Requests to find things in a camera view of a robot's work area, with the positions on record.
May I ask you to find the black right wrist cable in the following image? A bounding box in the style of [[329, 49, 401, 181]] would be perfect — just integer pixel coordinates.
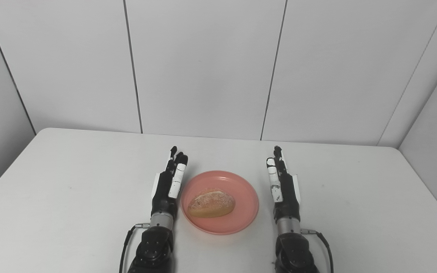
[[301, 228, 335, 273]]

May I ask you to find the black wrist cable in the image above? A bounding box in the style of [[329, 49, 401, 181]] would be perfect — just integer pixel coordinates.
[[301, 228, 335, 273], [119, 223, 151, 273]]

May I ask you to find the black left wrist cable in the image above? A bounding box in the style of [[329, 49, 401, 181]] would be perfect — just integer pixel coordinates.
[[119, 223, 151, 273]]

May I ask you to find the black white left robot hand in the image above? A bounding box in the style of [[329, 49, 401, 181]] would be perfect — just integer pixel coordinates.
[[151, 146, 189, 221]]

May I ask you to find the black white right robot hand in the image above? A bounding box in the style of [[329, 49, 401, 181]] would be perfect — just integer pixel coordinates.
[[266, 145, 302, 224]]

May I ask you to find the pink round plate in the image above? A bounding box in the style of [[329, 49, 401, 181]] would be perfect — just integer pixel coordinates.
[[180, 170, 260, 235]]

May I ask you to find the golden bread roll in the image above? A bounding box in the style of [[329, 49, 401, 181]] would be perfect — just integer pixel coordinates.
[[187, 188, 236, 219]]

